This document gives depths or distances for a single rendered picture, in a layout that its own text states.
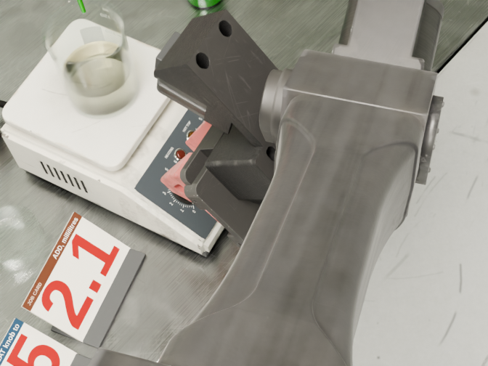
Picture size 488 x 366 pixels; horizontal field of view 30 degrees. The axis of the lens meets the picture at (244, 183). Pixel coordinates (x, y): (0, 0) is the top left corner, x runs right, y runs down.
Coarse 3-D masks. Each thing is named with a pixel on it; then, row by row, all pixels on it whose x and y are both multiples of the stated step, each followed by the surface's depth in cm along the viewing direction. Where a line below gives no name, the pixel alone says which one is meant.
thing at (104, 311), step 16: (128, 256) 77; (144, 256) 77; (112, 272) 76; (128, 272) 77; (112, 288) 76; (128, 288) 76; (96, 304) 75; (112, 304) 75; (48, 320) 73; (96, 320) 75; (112, 320) 75; (80, 336) 74; (96, 336) 74
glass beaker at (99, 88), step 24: (72, 0) 71; (96, 0) 71; (48, 24) 70; (72, 24) 72; (96, 24) 73; (120, 24) 70; (48, 48) 69; (72, 48) 74; (120, 48) 68; (72, 72) 69; (96, 72) 69; (120, 72) 70; (72, 96) 73; (96, 96) 71; (120, 96) 73
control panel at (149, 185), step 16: (192, 112) 77; (176, 128) 76; (192, 128) 77; (176, 144) 76; (160, 160) 75; (176, 160) 76; (144, 176) 74; (160, 176) 75; (144, 192) 74; (160, 192) 74; (176, 208) 75; (192, 208) 75; (192, 224) 75; (208, 224) 75
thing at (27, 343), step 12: (24, 336) 71; (36, 336) 72; (12, 348) 71; (24, 348) 71; (36, 348) 72; (48, 348) 72; (60, 348) 73; (12, 360) 71; (24, 360) 71; (36, 360) 72; (48, 360) 72; (60, 360) 73
